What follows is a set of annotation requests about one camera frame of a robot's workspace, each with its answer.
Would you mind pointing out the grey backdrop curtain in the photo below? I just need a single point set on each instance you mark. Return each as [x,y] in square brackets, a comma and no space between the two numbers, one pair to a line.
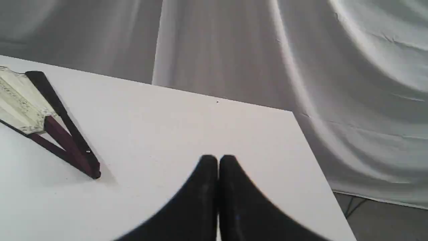
[353,72]

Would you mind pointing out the cream paper folding fan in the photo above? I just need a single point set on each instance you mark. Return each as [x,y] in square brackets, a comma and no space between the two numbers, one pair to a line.
[31,107]

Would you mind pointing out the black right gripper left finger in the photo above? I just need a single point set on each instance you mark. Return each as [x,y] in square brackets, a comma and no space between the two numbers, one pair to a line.
[191,215]

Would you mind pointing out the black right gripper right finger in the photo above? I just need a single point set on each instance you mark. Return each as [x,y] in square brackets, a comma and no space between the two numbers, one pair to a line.
[245,214]

